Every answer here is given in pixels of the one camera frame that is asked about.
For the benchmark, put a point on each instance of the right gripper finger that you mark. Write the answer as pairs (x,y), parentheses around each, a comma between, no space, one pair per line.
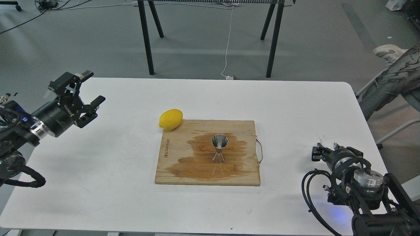
(319,152)
(356,152)

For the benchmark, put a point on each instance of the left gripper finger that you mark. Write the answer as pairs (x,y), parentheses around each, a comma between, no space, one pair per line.
(67,88)
(87,113)

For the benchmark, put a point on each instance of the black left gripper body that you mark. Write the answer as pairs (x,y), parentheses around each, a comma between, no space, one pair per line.
(59,116)

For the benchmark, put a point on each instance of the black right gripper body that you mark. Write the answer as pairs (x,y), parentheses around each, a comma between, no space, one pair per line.
(339,157)

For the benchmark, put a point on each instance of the steel double jigger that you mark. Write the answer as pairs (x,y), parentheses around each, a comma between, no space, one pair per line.
(219,141)

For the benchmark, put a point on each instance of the clear plastic measuring cup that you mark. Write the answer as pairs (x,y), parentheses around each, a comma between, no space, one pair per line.
(328,142)

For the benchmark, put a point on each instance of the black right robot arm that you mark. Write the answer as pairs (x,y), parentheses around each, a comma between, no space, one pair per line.
(380,205)

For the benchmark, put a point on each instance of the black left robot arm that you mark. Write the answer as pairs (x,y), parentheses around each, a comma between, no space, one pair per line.
(17,129)

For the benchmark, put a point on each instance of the yellow lemon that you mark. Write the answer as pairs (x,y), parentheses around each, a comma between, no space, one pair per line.
(170,119)

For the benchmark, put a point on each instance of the person in tan shirt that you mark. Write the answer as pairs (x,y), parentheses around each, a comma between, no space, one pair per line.
(400,78)

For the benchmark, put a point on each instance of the wooden cutting board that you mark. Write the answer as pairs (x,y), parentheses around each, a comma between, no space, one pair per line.
(186,153)

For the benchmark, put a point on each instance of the white sneaker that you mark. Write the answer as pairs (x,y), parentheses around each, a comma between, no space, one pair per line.
(390,53)

